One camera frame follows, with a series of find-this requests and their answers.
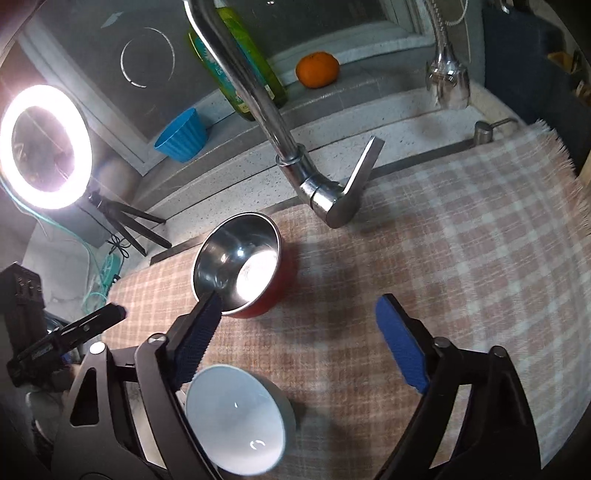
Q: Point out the yellow-green utensil holder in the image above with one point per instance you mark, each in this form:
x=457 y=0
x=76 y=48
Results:
x=561 y=60

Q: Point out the chrome faucet spray extension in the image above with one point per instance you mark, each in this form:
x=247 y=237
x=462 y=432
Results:
x=448 y=78

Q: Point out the white ceramic bowl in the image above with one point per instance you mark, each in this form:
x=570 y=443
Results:
x=235 y=415

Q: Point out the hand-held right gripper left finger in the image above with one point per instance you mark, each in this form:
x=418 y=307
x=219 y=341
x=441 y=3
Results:
x=196 y=341

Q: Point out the red steel bowl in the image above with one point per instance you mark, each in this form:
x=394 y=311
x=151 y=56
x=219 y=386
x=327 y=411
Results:
x=240 y=263

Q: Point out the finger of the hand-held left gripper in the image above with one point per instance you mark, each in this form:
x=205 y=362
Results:
x=87 y=325

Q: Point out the dark blue knife block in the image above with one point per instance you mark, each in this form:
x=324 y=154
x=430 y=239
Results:
x=521 y=69

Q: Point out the green dish soap bottle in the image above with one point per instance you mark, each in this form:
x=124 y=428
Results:
x=258 y=64

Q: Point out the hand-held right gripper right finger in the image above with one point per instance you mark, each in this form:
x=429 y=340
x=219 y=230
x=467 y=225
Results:
x=401 y=346

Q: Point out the blue fluted cup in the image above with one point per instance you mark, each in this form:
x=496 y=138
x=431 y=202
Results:
x=182 y=138

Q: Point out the steel sink fitting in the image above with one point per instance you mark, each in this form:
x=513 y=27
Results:
x=484 y=131

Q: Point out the black tripod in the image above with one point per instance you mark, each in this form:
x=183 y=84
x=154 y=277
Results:
x=124 y=230

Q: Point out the checked fringed cloth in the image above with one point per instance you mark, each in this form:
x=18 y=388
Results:
x=438 y=230

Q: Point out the orange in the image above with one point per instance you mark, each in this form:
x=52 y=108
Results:
x=317 y=70

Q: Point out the chrome faucet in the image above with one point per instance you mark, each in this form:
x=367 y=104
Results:
x=258 y=92

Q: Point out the window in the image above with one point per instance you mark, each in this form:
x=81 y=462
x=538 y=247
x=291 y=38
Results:
x=369 y=44

